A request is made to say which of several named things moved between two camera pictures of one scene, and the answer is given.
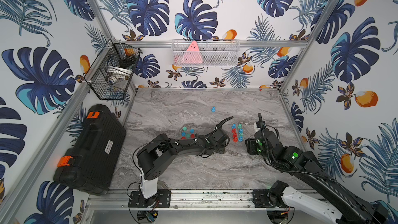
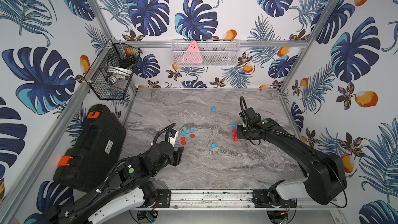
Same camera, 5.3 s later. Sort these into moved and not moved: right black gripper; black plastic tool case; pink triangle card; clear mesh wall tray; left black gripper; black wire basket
Moved: left black gripper; right black gripper
Not moved: pink triangle card; clear mesh wall tray; black plastic tool case; black wire basket
